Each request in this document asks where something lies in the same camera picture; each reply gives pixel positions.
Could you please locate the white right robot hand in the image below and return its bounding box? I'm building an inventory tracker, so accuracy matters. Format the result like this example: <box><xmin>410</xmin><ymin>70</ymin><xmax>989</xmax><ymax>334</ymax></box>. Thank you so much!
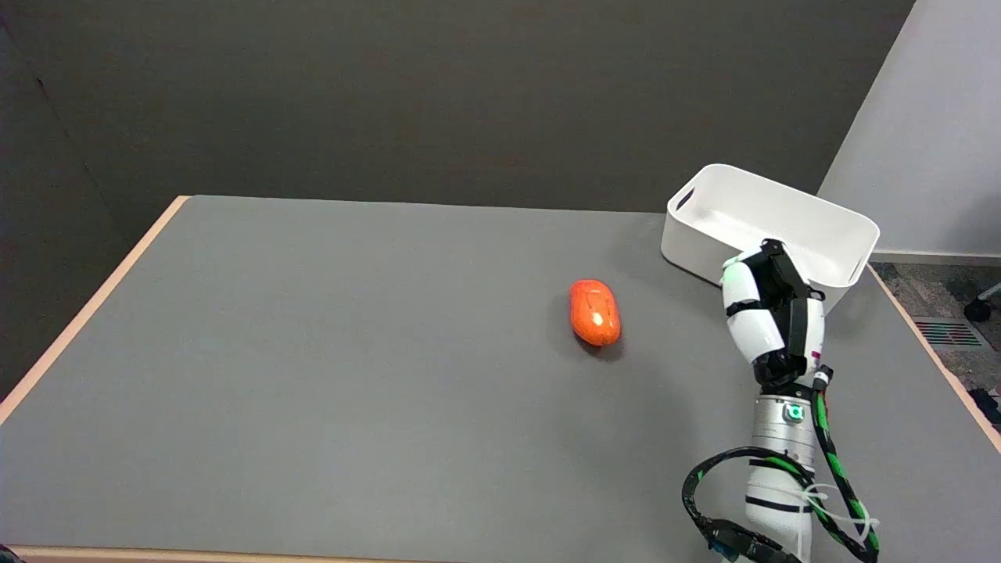
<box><xmin>720</xmin><ymin>239</ymin><xmax>827</xmax><ymax>389</ymax></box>

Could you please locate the orange red mango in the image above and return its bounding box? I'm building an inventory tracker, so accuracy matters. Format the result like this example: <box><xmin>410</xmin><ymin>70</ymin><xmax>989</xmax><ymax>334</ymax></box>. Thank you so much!
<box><xmin>569</xmin><ymin>279</ymin><xmax>622</xmax><ymax>347</ymax></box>

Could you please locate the white plastic bin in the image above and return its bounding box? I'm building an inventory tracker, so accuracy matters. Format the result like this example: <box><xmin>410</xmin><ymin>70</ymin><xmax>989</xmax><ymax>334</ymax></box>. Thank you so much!
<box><xmin>661</xmin><ymin>163</ymin><xmax>881</xmax><ymax>315</ymax></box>

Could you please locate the floor vent grille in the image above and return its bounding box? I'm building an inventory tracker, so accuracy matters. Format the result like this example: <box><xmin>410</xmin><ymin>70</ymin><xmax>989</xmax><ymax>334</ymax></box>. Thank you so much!
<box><xmin>913</xmin><ymin>317</ymin><xmax>984</xmax><ymax>348</ymax></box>

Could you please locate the black chair caster leg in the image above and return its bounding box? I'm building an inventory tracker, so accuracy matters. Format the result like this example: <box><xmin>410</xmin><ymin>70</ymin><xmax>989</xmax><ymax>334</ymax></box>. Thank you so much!
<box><xmin>963</xmin><ymin>283</ymin><xmax>1001</xmax><ymax>322</ymax></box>

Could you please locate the black green braided cable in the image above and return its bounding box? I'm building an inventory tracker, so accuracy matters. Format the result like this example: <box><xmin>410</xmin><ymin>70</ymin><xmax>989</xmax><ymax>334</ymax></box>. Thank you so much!
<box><xmin>681</xmin><ymin>365</ymin><xmax>881</xmax><ymax>563</ymax></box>

